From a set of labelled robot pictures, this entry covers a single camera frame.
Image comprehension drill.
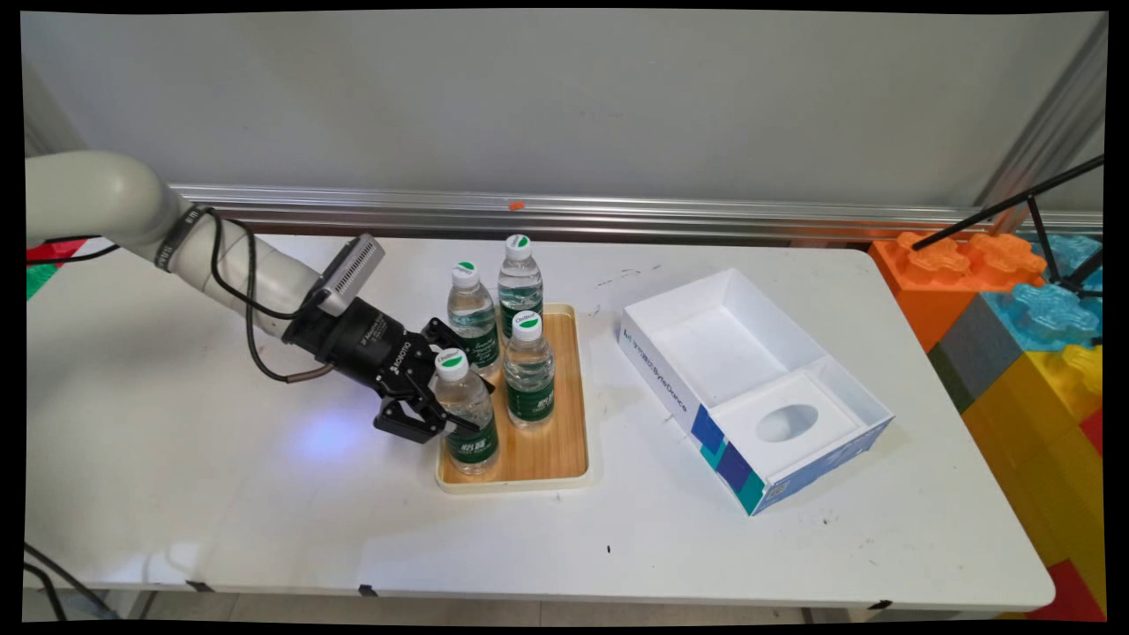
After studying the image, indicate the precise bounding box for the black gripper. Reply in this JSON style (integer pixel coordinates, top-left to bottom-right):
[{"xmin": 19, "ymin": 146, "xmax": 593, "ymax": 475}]
[{"xmin": 280, "ymin": 295, "xmax": 497, "ymax": 445}]

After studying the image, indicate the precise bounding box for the green label water bottle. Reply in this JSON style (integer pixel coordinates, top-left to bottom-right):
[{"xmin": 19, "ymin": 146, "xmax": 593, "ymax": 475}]
[
  {"xmin": 433, "ymin": 347, "xmax": 501, "ymax": 478},
  {"xmin": 497, "ymin": 233, "xmax": 545, "ymax": 341},
  {"xmin": 446, "ymin": 260, "xmax": 502, "ymax": 381},
  {"xmin": 502, "ymin": 310, "xmax": 557, "ymax": 430}
]

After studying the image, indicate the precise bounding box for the wooden tray with cream rim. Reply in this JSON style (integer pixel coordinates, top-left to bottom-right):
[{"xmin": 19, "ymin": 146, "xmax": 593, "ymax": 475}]
[{"xmin": 437, "ymin": 303, "xmax": 591, "ymax": 492}]

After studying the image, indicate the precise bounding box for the white cardboard box blue print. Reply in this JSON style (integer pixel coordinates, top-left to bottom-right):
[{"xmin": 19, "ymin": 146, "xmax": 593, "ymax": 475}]
[{"xmin": 615, "ymin": 266, "xmax": 896, "ymax": 519}]

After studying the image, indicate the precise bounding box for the red giant building block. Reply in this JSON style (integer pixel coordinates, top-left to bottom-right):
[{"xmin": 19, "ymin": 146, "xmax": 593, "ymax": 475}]
[
  {"xmin": 1026, "ymin": 557, "xmax": 1107, "ymax": 622},
  {"xmin": 26, "ymin": 236, "xmax": 91, "ymax": 266}
]

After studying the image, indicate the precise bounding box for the orange giant building block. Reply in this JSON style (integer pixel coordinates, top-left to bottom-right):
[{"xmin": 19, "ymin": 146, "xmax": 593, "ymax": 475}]
[{"xmin": 868, "ymin": 230, "xmax": 1050, "ymax": 355}]

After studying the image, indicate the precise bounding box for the grey giant building block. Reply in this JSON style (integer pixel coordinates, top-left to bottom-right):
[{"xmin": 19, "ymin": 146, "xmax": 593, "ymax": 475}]
[{"xmin": 927, "ymin": 292, "xmax": 1025, "ymax": 415}]

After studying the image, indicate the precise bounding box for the black tripod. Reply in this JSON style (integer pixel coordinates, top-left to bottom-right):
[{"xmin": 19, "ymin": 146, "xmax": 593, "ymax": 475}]
[{"xmin": 910, "ymin": 153, "xmax": 1106, "ymax": 297}]

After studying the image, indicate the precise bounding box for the yellow giant building block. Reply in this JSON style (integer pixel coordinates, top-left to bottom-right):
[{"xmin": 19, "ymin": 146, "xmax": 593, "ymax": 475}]
[{"xmin": 961, "ymin": 343, "xmax": 1107, "ymax": 615}]

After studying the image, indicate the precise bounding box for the blue giant building block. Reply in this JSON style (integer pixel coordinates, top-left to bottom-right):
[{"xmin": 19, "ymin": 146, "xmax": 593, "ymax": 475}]
[{"xmin": 980, "ymin": 233, "xmax": 1104, "ymax": 355}]

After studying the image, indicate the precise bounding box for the wrist camera with black bracket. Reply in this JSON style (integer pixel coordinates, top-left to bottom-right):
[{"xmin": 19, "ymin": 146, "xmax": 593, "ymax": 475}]
[{"xmin": 315, "ymin": 233, "xmax": 387, "ymax": 318}]

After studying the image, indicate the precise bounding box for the aluminium rail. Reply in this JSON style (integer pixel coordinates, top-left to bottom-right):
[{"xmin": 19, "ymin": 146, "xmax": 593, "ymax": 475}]
[{"xmin": 166, "ymin": 183, "xmax": 1104, "ymax": 242}]

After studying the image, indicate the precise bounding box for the black cable with black plug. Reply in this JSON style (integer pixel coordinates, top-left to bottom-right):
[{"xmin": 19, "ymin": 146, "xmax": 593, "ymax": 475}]
[{"xmin": 24, "ymin": 542, "xmax": 122, "ymax": 621}]

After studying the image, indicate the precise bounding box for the black cable with metal connector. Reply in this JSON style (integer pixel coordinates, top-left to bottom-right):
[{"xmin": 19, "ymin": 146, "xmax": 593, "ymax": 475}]
[{"xmin": 24, "ymin": 563, "xmax": 70, "ymax": 622}]

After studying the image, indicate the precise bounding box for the aluminium frame post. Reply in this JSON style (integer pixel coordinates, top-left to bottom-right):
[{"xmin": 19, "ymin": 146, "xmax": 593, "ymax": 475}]
[{"xmin": 974, "ymin": 12, "xmax": 1109, "ymax": 213}]

